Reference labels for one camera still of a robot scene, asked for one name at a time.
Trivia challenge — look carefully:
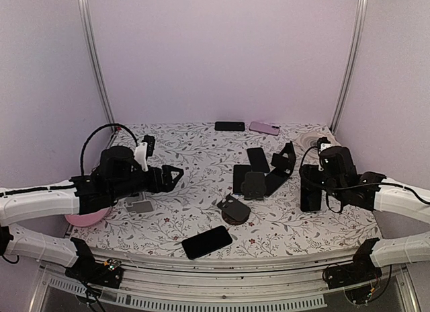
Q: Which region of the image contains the black folding phone stand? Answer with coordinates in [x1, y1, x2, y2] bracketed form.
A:
[265, 141, 296, 197]

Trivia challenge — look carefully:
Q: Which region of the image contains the purple phone at back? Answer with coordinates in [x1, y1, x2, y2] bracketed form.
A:
[249, 122, 280, 136]

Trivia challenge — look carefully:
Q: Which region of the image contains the black stand wooden base front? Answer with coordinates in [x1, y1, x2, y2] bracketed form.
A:
[216, 194, 251, 225]

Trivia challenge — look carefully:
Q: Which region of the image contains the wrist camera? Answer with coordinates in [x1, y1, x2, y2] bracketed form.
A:
[316, 137, 333, 153]
[134, 135, 155, 171]

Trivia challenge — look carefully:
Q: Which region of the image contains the front aluminium rail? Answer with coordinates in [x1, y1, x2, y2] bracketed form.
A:
[29, 251, 421, 311]

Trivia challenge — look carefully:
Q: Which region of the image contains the white patterned plate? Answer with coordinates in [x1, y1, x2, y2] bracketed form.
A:
[296, 131, 339, 151]

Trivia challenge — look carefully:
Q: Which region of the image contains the black phone front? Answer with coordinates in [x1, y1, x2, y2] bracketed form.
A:
[181, 226, 232, 260]

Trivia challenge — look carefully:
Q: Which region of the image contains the left aluminium frame post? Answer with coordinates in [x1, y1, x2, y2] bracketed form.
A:
[77, 0, 115, 123]

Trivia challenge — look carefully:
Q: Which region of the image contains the left black braided cable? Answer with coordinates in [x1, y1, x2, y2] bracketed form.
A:
[80, 122, 139, 178]

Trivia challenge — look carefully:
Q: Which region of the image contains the silver phone stand left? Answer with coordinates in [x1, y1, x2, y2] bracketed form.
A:
[124, 192, 154, 214]

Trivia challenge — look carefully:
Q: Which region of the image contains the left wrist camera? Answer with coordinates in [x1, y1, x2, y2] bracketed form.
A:
[134, 135, 155, 171]

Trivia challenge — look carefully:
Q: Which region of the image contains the black phone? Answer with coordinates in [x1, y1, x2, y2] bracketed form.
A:
[247, 147, 270, 173]
[214, 121, 245, 132]
[300, 185, 322, 212]
[181, 226, 232, 260]

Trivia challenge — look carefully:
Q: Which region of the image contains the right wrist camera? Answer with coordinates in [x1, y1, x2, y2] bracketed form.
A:
[316, 137, 333, 153]

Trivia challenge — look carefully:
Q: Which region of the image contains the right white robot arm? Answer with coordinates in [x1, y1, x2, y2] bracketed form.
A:
[298, 143, 429, 282]

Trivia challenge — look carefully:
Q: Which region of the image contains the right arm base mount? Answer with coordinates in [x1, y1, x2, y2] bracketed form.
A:
[322, 238, 382, 289]

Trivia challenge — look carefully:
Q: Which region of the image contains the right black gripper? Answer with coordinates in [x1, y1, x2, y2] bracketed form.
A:
[301, 164, 345, 202]

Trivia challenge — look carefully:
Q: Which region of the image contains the blue phone under stand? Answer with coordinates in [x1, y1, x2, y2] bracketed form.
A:
[232, 164, 252, 194]

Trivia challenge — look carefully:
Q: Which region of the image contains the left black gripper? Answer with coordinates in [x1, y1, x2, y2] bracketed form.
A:
[110, 165, 184, 202]

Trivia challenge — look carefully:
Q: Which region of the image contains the right aluminium frame post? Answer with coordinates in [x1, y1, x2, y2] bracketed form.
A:
[329, 0, 368, 135]

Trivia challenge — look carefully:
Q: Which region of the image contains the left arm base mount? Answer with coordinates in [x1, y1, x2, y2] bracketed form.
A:
[64, 237, 124, 289]

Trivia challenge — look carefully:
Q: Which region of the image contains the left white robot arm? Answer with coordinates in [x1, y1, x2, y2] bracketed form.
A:
[1, 144, 184, 281]

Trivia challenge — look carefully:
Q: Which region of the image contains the floral table mat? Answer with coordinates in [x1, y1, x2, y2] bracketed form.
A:
[71, 123, 380, 260]

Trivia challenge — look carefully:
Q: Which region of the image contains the aluminium frame post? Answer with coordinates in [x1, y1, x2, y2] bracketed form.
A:
[329, 0, 368, 135]
[77, 0, 115, 123]

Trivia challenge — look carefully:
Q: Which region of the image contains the pink bowl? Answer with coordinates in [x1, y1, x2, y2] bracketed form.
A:
[64, 208, 111, 227]

